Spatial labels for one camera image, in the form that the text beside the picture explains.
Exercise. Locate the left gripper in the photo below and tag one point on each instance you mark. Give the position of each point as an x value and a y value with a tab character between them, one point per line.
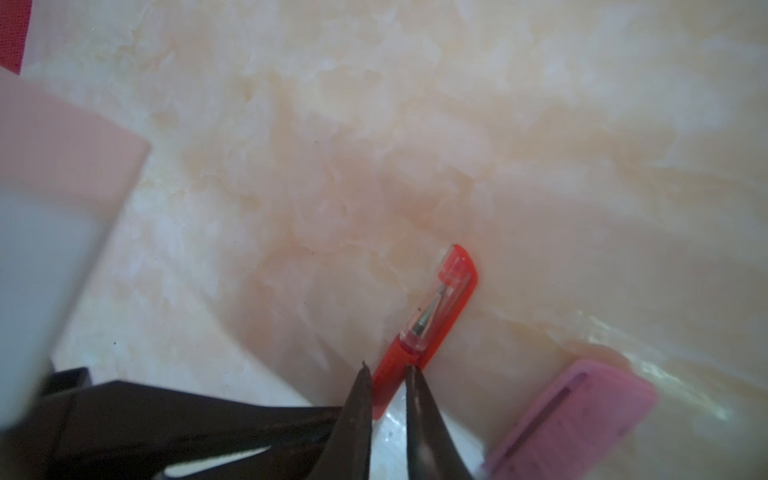
124	430

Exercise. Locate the red clear pen cap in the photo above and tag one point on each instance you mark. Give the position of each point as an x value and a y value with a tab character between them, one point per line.
452	286

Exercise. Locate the red pen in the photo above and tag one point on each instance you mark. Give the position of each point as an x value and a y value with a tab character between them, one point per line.
396	372

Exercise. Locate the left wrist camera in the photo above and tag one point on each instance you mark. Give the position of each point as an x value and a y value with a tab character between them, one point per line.
65	176

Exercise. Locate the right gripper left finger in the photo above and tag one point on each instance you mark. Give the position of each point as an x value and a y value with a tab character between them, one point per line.
347	452

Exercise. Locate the pink pen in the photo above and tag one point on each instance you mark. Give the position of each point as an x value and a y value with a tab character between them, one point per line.
573	424

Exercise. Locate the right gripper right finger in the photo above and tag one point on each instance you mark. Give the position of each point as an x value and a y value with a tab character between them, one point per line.
431	453

